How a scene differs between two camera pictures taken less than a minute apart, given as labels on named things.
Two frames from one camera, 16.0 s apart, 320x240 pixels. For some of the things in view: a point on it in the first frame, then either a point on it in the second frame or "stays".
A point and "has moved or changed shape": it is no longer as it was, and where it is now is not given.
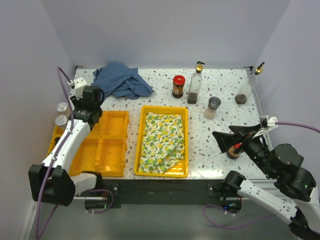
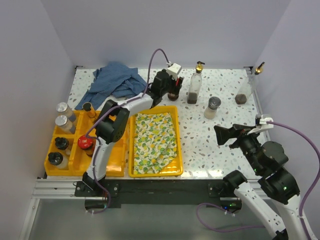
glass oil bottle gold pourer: x=195 y=84 stays
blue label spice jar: x=62 y=109 stays
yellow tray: x=181 y=168 → x=174 y=168
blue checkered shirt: x=115 y=79 stays
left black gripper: x=76 y=103 → x=175 y=89
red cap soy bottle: x=230 y=153 → x=87 y=144
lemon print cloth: x=163 y=144 stays
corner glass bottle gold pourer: x=249 y=86 stays
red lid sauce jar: x=179 y=81 has moved or changed shape
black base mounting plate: x=113 y=193 stays
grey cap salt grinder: x=210 y=112 stays
